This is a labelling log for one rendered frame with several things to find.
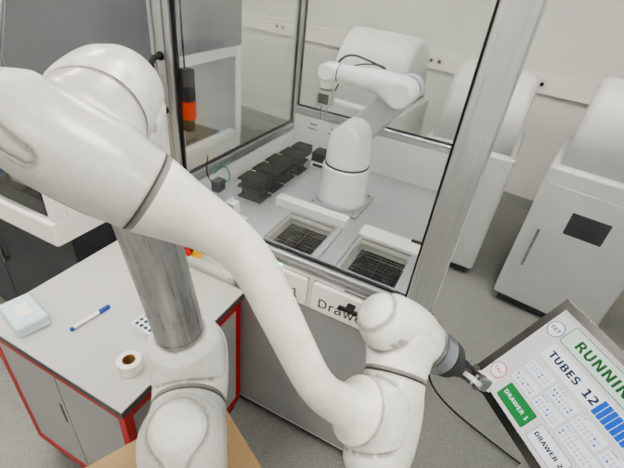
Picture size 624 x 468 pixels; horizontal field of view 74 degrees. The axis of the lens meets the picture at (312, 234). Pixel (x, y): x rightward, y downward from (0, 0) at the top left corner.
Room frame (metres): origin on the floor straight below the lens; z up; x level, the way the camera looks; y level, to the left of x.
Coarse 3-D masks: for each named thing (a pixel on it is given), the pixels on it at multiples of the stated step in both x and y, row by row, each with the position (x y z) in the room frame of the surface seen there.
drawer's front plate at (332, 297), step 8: (320, 288) 1.04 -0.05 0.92; (328, 288) 1.04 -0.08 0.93; (312, 296) 1.05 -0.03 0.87; (320, 296) 1.04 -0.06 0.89; (328, 296) 1.03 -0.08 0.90; (336, 296) 1.02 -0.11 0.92; (344, 296) 1.01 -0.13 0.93; (352, 296) 1.01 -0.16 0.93; (312, 304) 1.05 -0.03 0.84; (320, 304) 1.04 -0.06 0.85; (328, 304) 1.03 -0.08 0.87; (336, 304) 1.01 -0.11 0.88; (344, 304) 1.00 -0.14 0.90; (352, 304) 0.99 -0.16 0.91; (360, 304) 0.98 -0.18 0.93; (328, 312) 1.02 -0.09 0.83; (336, 312) 1.01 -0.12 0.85; (344, 312) 1.00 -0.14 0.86; (344, 320) 1.00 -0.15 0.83; (352, 320) 0.99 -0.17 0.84
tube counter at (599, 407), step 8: (592, 384) 0.60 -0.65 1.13; (584, 392) 0.60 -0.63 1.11; (592, 392) 0.59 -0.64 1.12; (584, 400) 0.58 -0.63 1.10; (592, 400) 0.58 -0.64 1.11; (600, 400) 0.57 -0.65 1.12; (592, 408) 0.56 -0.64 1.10; (600, 408) 0.56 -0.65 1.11; (608, 408) 0.55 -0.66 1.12; (600, 416) 0.55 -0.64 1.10; (608, 416) 0.54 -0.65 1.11; (616, 416) 0.54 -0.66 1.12; (600, 424) 0.53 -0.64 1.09; (608, 424) 0.53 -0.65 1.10; (616, 424) 0.52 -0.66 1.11; (608, 432) 0.51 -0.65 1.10; (616, 432) 0.51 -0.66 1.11; (616, 440) 0.50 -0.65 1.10
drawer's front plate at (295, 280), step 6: (282, 270) 1.10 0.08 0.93; (288, 270) 1.10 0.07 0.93; (288, 276) 1.09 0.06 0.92; (294, 276) 1.08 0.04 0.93; (300, 276) 1.08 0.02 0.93; (288, 282) 1.09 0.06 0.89; (294, 282) 1.08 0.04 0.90; (300, 282) 1.07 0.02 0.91; (306, 282) 1.06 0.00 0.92; (300, 288) 1.07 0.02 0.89; (306, 288) 1.07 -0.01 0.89; (300, 294) 1.07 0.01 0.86; (300, 300) 1.07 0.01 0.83
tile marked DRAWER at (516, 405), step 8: (512, 384) 0.67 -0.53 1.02; (496, 392) 0.66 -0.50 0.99; (504, 392) 0.66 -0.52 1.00; (512, 392) 0.65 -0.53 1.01; (504, 400) 0.64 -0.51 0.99; (512, 400) 0.63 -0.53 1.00; (520, 400) 0.63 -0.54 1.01; (512, 408) 0.62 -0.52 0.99; (520, 408) 0.61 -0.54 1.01; (528, 408) 0.61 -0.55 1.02; (520, 416) 0.60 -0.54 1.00; (528, 416) 0.59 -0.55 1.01; (536, 416) 0.58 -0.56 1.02; (520, 424) 0.58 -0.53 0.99
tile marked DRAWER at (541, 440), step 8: (528, 432) 0.56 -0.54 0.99; (536, 432) 0.56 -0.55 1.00; (544, 432) 0.55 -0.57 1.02; (528, 440) 0.55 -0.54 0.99; (536, 440) 0.54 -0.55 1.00; (544, 440) 0.54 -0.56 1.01; (552, 440) 0.53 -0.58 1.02; (536, 448) 0.53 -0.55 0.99; (544, 448) 0.52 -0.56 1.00; (552, 448) 0.52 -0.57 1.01; (560, 448) 0.51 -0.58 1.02; (544, 456) 0.51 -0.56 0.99; (552, 456) 0.50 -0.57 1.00; (560, 456) 0.50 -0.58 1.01; (552, 464) 0.49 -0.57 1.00; (560, 464) 0.49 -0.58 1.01; (568, 464) 0.48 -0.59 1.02
